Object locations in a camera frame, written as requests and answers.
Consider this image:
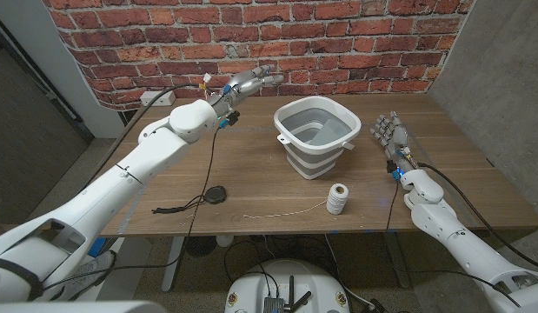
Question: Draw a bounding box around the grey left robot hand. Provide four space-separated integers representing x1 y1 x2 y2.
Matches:
207 63 286 130

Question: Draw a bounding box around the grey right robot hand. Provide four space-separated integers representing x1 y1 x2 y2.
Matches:
369 110 417 180

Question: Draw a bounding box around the white spool of thread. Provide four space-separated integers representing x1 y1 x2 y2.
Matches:
242 183 350 219

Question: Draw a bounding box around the white grey collapsible bucket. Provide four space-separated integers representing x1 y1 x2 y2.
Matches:
273 95 362 180

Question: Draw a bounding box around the white power outlet box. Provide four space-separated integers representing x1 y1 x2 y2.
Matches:
139 90 176 108

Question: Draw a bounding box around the printed red brick backdrop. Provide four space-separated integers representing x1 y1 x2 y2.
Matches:
42 0 476 112

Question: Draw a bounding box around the grey table leg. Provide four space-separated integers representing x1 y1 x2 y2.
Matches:
383 232 411 289

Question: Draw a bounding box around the black antenna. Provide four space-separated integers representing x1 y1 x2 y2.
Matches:
288 275 313 313

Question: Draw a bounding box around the white table leg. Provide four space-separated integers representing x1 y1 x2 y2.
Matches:
162 236 186 293

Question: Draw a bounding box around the white robot torso base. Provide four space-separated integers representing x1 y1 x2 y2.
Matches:
223 259 351 313

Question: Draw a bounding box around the small grey electronics box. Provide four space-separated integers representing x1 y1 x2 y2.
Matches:
262 296 285 313

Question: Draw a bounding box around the blue object on floor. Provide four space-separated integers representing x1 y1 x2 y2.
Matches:
88 237 109 257

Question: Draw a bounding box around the grey sneaker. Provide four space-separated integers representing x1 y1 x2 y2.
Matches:
55 250 117 301

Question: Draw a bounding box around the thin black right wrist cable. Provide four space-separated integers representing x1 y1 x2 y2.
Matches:
383 177 400 231

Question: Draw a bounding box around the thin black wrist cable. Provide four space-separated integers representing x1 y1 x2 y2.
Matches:
383 177 400 231
42 125 222 291

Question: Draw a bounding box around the thin black left wrist cable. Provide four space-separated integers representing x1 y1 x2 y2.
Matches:
42 125 222 291

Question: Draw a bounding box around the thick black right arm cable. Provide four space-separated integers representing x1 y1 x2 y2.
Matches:
418 162 538 271

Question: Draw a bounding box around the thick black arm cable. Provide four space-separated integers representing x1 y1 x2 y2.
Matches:
79 83 204 192
418 162 538 271

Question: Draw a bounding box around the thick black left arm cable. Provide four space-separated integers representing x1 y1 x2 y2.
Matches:
79 83 204 192

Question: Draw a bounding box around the black stopwatch with lanyard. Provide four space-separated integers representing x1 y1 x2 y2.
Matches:
151 184 229 216

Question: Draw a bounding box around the black strap on arm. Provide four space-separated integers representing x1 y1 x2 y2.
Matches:
0 258 43 301

